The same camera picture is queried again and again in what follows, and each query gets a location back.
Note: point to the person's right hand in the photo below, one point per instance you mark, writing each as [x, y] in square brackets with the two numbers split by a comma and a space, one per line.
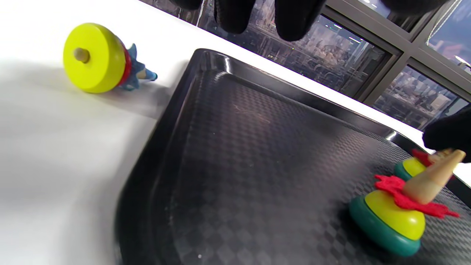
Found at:
[450, 134]

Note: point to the black textured tray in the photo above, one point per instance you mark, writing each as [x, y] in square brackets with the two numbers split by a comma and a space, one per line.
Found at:
[257, 165]

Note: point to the green yellow red spinning top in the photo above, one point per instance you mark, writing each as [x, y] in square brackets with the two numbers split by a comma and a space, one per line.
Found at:
[397, 217]
[412, 166]

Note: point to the yellow top with blue star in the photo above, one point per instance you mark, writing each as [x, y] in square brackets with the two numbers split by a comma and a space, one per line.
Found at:
[95, 70]

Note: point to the dark metal window frame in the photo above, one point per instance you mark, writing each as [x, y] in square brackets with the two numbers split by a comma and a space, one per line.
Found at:
[403, 55]

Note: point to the person's left hand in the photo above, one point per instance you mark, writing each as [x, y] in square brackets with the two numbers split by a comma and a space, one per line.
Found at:
[294, 18]

